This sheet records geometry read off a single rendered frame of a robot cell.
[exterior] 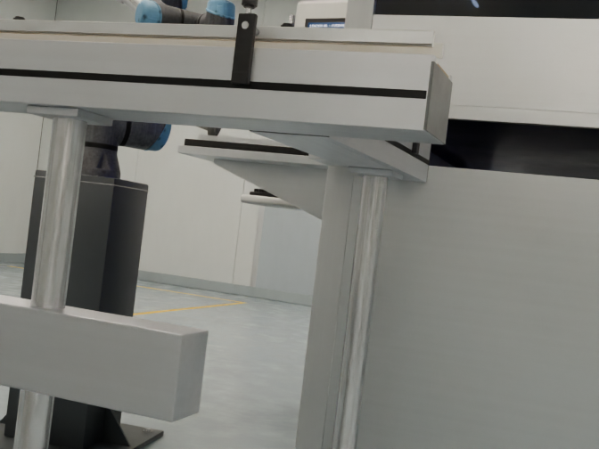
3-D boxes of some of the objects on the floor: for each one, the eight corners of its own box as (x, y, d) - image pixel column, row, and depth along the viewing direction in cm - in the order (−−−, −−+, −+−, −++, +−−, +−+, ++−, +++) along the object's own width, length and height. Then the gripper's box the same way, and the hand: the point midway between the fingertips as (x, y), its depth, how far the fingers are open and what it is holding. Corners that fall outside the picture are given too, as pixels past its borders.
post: (318, 537, 192) (423, -356, 193) (310, 546, 187) (418, -375, 188) (292, 531, 195) (397, -353, 196) (283, 539, 189) (390, -371, 190)
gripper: (206, 63, 221) (197, 142, 221) (190, 55, 212) (180, 138, 212) (234, 64, 218) (225, 145, 218) (220, 56, 209) (210, 140, 209)
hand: (214, 137), depth 214 cm, fingers closed, pressing on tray
